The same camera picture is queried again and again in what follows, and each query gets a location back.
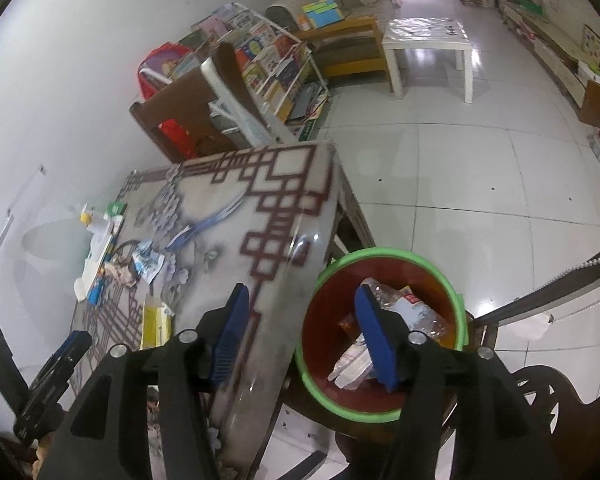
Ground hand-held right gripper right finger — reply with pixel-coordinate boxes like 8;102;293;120
354;282;563;480

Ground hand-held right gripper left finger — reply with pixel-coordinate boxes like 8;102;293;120
50;282;253;480

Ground white paper pieces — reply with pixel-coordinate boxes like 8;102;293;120
327;335;381;391

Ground red bin with green rim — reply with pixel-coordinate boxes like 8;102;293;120
294;247;467;423

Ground yellow wrapper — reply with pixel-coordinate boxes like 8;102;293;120
140;302;176;351

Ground brown wrapper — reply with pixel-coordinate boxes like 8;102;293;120
104;257;137;286

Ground blue white wrapper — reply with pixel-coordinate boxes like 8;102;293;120
131;240;167;285

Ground white desk lamp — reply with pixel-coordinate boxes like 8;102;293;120
0;164;121;246

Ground dark wooden chair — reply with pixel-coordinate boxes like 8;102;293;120
280;250;600;480

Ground brown wooden chair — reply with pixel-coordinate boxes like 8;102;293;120
129;42;296;163

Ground red bag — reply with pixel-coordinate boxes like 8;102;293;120
137;42;201;158

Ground white book rack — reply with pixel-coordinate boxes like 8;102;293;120
139;2;331;141

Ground white coffee table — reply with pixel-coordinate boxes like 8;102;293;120
381;17;475;103

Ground blue yellow toy box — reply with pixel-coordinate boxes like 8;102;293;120
300;0;343;28

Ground grey sofa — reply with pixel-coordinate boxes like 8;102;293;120
265;0;396;31

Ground wooden television cabinet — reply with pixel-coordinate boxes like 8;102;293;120
500;0;600;126

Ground colourful framed picture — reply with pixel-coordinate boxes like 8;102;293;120
581;24;600;68

